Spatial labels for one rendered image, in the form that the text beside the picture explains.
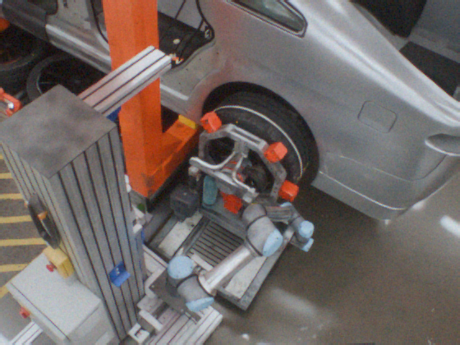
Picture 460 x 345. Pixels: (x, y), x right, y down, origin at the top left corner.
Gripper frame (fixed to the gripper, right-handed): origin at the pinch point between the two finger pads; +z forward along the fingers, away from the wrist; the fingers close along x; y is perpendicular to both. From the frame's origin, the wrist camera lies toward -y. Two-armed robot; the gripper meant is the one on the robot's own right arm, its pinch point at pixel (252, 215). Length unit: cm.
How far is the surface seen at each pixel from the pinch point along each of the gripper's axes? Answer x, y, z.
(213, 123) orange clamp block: -24, 27, 42
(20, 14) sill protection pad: -44, 9, 216
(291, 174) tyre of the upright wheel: -29.2, 10.3, -6.8
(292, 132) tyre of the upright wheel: -42, 28, 2
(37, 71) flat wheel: -34, -31, 205
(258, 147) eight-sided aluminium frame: -21.6, 28.8, 12.6
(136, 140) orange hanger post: 8, 24, 70
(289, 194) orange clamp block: -20.8, 4.8, -11.3
